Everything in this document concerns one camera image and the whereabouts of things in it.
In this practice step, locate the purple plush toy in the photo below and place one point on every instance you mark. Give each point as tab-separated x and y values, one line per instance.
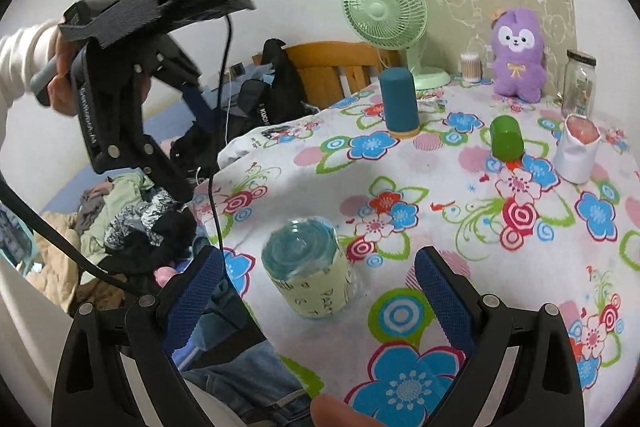
517	57

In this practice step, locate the clear cup with yellow label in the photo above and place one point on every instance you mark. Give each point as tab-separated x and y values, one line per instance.
310	267

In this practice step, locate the person's right hand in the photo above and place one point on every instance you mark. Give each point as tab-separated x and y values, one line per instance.
340	413

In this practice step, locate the cotton swab container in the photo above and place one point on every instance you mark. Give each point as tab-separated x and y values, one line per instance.
470	68

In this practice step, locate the floral tablecloth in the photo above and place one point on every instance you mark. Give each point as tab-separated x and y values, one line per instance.
450	227

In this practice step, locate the person's blue jeans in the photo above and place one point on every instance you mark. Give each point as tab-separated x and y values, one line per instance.
250	372

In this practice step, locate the green table fan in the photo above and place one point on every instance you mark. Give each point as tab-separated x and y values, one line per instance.
385	4

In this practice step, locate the white paper cup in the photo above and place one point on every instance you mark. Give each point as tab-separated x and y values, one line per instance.
575	154

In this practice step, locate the black bag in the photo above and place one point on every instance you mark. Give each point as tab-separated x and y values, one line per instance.
277	92

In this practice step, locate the beige printed wall sheet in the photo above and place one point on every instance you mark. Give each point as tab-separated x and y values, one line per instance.
460	2

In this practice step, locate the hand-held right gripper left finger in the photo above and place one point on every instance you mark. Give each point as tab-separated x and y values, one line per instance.
195	299

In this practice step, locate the white printed cloth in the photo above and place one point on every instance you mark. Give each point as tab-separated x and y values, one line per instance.
260	139

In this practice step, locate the person's left forearm white sleeve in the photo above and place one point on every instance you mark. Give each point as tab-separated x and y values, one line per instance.
20	67

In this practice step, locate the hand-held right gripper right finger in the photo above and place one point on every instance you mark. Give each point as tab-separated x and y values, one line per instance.
445	299

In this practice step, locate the green cup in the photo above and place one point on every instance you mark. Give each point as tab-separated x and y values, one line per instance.
506	138

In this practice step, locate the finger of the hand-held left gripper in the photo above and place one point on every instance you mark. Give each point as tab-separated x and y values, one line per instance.
180	62
160	169

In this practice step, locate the pile of clothes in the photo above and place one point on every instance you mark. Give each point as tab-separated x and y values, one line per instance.
130	227

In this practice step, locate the glass jar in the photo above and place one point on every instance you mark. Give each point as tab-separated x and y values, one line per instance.
579	84

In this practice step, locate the person's left hand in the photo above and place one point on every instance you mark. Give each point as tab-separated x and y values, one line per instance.
62	94

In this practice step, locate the wooden chair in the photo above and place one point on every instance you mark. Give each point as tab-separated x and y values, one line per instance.
325	67

